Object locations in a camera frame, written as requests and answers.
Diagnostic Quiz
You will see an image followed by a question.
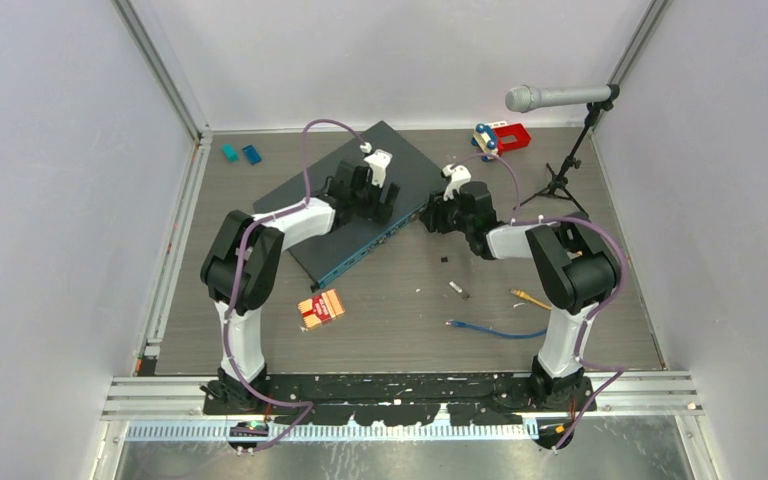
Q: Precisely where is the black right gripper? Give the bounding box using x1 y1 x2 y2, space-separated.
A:
420 186 474 234

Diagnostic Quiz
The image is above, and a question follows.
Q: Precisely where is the silver SFP transceiver module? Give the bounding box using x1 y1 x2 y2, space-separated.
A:
448 281 470 300

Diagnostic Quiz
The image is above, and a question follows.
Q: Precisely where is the dark network switch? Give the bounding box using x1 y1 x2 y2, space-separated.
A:
253 121 447 291

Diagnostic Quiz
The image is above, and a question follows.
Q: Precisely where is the blue ethernet cable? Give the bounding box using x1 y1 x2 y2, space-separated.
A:
445 319 548 341

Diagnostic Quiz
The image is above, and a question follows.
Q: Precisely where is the yellow ethernet cable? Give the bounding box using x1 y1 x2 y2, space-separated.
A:
510 289 553 311

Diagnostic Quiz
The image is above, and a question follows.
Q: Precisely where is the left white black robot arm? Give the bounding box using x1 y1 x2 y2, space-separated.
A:
200 150 400 414

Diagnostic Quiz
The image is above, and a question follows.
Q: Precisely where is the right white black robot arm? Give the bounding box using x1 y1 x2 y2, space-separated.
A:
420 182 625 411

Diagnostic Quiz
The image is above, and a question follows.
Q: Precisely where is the red white blue toy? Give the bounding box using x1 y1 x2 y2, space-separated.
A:
470 121 532 162

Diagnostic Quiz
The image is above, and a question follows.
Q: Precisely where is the red and gold card box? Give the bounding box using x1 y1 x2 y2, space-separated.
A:
297 289 345 331

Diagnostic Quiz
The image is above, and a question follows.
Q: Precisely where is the black microphone tripod stand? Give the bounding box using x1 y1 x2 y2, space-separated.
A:
519 84 620 214

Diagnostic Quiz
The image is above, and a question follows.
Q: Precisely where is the blue plastic block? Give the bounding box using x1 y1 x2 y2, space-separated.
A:
241 145 262 165

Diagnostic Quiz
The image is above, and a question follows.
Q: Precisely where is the grey microphone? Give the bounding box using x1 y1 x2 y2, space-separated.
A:
505 84 620 113

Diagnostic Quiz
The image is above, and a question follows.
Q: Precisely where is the teal plastic block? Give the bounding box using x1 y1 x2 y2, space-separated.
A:
221 144 239 163

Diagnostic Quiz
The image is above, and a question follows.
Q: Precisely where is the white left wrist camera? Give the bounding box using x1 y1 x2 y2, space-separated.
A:
364 149 393 188

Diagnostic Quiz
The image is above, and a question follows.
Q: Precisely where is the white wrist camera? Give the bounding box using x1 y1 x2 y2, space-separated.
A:
364 149 393 188
441 164 471 201

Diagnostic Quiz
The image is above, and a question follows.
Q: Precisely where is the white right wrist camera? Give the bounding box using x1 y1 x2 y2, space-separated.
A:
441 164 471 201

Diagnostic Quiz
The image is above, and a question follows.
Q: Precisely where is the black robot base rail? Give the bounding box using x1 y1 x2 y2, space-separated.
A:
205 370 597 429

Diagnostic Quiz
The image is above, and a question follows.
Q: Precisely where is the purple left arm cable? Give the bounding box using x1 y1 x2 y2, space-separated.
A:
223 119 373 452

